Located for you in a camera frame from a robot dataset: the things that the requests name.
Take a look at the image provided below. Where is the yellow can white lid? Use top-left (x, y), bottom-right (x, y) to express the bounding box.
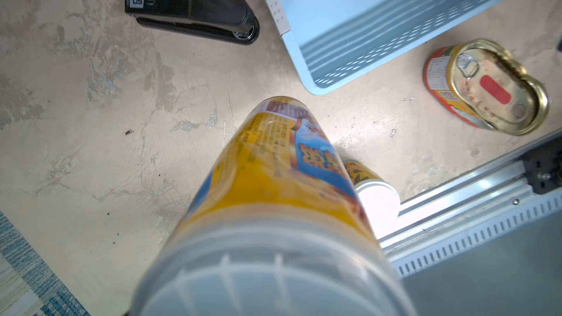
top-left (129, 97), bottom-right (416, 315)

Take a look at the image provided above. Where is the small orange can white lid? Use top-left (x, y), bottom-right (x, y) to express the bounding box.
top-left (343, 160), bottom-right (401, 239)

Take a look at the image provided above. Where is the light blue plastic basket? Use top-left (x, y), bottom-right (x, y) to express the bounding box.
top-left (266, 0), bottom-right (502, 95)

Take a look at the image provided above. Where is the oval gold fish tin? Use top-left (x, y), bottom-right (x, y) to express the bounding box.
top-left (423, 39), bottom-right (549, 136)

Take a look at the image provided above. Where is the black stapler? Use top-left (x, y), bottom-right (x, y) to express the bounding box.
top-left (124, 0), bottom-right (260, 45)

